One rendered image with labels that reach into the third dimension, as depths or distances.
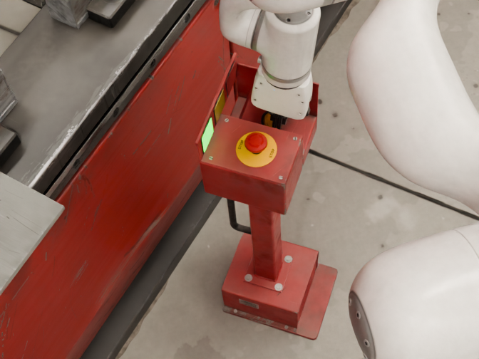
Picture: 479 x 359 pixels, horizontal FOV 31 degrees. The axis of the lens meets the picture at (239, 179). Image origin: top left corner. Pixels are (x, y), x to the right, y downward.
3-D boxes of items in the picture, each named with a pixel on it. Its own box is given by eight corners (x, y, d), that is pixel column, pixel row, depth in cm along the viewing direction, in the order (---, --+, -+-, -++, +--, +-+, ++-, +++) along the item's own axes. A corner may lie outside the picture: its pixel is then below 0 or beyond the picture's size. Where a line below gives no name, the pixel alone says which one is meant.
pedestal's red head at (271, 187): (285, 216, 157) (284, 168, 141) (204, 192, 160) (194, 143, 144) (317, 127, 165) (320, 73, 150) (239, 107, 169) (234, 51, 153)
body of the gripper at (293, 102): (249, 75, 142) (246, 110, 152) (308, 92, 140) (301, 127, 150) (264, 40, 145) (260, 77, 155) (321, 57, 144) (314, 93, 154)
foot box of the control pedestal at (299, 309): (316, 341, 213) (317, 325, 202) (222, 311, 218) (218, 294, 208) (338, 270, 222) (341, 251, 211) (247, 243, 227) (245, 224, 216)
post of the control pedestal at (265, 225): (275, 282, 208) (270, 175, 161) (254, 276, 209) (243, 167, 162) (282, 263, 211) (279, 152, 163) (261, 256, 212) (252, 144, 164)
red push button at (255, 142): (263, 163, 149) (263, 152, 146) (241, 157, 150) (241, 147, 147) (271, 144, 151) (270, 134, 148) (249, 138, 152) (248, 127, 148)
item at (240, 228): (254, 239, 194) (250, 202, 178) (229, 231, 195) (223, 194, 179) (257, 229, 195) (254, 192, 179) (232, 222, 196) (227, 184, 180)
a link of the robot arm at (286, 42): (249, 68, 140) (302, 86, 138) (252, 18, 128) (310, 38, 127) (267, 29, 143) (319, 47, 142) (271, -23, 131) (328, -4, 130)
